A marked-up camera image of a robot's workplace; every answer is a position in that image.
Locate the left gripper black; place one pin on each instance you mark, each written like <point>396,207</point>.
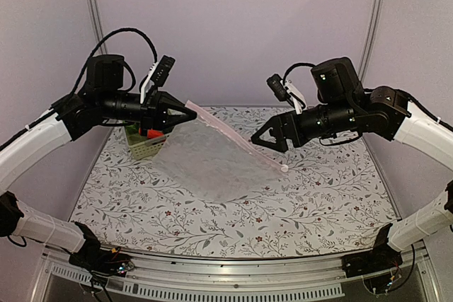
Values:
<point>155,112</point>

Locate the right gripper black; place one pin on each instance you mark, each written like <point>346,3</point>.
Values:
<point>279,131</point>

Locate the clear zip top bag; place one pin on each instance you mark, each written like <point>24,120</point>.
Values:
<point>213,162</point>

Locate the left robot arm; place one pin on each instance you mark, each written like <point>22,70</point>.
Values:
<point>101,98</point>

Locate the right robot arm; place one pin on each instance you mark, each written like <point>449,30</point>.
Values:
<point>392,114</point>

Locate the toy carrot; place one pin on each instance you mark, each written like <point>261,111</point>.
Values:
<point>150,133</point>

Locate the cream plastic basket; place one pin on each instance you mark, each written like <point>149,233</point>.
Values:
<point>144,148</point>

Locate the floral table mat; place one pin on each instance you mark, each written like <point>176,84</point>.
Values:
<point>332,200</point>

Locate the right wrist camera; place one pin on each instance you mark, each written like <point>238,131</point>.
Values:
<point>285,91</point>

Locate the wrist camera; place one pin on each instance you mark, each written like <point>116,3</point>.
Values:
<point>156,77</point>
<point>285,91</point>

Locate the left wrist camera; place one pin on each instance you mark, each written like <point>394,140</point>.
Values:
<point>156,77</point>

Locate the right metal frame post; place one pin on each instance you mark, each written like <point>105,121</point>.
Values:
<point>370,38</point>

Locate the metal frame post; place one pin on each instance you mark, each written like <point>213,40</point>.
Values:
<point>370,38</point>
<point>92,8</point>

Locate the front aluminium rail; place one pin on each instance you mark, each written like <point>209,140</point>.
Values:
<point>161,277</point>

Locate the left metal frame post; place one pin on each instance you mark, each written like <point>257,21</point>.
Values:
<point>92,8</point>

